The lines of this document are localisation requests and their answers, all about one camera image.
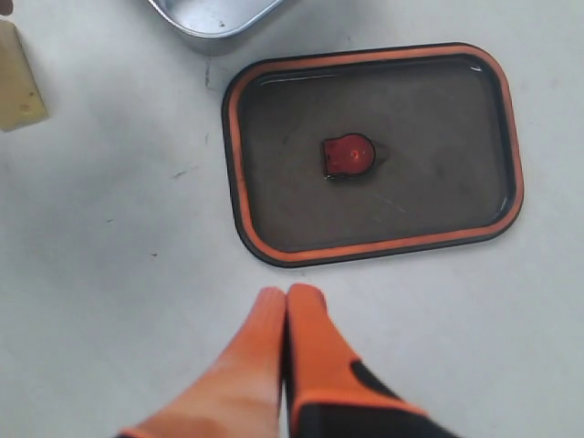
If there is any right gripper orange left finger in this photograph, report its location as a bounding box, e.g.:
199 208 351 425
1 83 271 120
119 287 286 437

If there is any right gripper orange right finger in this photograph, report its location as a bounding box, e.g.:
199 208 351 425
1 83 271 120
284 284 455 437

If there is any dark transparent lid orange seal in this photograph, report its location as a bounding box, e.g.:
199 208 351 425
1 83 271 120
222 43 525 267

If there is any yellow toy cheese wedge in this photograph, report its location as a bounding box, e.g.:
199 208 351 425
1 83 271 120
1 20 48 132

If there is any stainless steel lunch box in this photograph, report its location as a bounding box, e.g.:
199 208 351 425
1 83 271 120
149 0 285 56

